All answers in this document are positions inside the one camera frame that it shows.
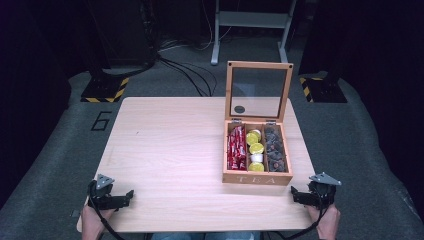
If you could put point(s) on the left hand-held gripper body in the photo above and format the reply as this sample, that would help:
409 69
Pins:
106 199

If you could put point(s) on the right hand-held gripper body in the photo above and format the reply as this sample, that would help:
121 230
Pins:
318 195

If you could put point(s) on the person's left hand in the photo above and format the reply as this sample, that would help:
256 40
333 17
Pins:
93 221

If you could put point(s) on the person's right hand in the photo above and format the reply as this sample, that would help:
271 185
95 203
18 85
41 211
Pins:
328 223

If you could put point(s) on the wooden tea box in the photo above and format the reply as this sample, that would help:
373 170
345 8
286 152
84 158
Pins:
256 178

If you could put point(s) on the dark grey tea packets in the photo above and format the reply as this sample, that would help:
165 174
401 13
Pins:
275 150

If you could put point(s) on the yellow-lid capsule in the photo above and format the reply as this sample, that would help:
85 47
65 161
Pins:
256 148
251 138
257 133
256 167

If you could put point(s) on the white capsule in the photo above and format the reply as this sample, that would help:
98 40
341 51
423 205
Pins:
257 157

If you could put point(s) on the row of red packets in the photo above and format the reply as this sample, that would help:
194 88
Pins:
236 148

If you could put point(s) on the black striped stand base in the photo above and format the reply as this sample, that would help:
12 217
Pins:
325 90
105 90

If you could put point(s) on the dark cabinet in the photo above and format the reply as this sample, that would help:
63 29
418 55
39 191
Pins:
121 31

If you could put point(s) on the white metal stand frame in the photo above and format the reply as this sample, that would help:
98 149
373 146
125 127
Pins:
250 19

